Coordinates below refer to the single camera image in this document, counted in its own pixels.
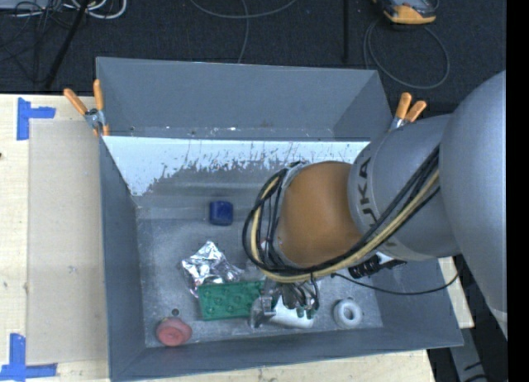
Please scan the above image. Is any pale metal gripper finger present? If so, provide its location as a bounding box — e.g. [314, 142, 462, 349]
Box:
[248, 306, 269, 329]
[258, 294, 277, 317]

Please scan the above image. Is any white oblong object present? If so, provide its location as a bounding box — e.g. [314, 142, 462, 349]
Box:
[269, 306, 316, 329]

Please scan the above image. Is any dark green flat block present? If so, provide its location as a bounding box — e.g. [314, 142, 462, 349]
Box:
[197, 279, 266, 322]

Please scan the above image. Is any crumpled silver foil packet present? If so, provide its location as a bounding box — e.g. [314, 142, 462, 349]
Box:
[179, 240, 246, 298]

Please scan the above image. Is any blue sponge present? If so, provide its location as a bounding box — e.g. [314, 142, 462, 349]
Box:
[208, 200, 235, 227]

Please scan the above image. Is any grey metal bin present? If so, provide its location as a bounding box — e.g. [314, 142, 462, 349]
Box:
[95, 56, 465, 382]

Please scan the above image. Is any pale cardboard board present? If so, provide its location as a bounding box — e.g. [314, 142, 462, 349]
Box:
[25, 118, 111, 367]

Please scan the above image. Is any white ring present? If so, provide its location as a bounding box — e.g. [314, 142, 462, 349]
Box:
[332, 298, 364, 329]

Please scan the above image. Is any black cylinder on white bracket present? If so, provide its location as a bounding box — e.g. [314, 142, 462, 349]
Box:
[348, 252, 408, 280]

